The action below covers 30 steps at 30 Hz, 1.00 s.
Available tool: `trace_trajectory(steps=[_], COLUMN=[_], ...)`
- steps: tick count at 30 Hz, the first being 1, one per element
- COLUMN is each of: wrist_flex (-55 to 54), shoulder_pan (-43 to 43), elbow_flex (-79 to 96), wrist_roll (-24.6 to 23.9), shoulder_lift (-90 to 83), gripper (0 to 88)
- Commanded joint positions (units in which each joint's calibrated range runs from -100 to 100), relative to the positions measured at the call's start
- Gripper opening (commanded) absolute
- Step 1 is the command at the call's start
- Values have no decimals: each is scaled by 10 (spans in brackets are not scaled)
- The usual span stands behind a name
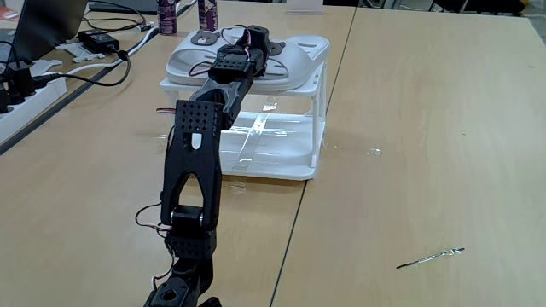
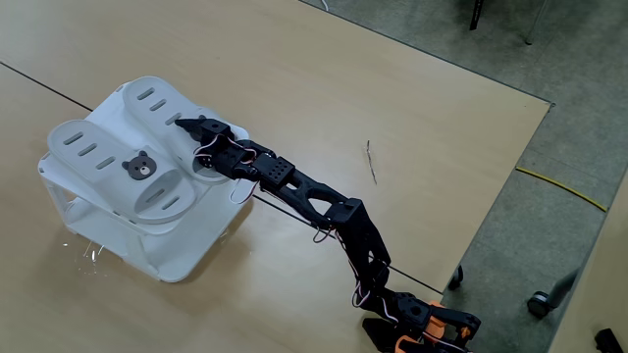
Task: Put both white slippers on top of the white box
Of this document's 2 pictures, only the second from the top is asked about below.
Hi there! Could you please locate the white bear slipper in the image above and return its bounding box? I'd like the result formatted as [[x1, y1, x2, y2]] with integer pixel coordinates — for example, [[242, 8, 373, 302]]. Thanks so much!
[[47, 119, 197, 225], [121, 76, 236, 185]]

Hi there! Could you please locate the white plastic shelf box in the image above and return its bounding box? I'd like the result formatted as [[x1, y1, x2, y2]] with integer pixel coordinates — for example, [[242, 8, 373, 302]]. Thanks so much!
[[37, 81, 255, 284]]

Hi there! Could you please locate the black table caster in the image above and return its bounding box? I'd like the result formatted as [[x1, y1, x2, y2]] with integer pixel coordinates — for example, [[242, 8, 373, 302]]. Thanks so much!
[[446, 265, 465, 291]]

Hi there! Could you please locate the black chair leg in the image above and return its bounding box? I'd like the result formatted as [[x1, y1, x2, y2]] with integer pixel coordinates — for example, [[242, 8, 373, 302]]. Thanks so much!
[[468, 0, 486, 31]]

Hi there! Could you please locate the metal chair leg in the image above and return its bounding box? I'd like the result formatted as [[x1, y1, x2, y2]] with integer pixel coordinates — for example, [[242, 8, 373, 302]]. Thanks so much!
[[522, 0, 549, 46]]

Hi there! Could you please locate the office chair caster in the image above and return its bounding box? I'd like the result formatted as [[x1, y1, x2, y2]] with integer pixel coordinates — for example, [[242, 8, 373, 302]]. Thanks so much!
[[527, 267, 583, 320]]

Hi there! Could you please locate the black floor object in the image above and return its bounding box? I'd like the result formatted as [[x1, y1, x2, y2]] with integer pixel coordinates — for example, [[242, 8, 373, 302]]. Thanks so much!
[[594, 328, 624, 353]]

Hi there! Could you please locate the yellow floor cable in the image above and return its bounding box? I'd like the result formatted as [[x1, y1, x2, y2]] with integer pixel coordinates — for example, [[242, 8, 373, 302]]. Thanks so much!
[[514, 166, 609, 213]]

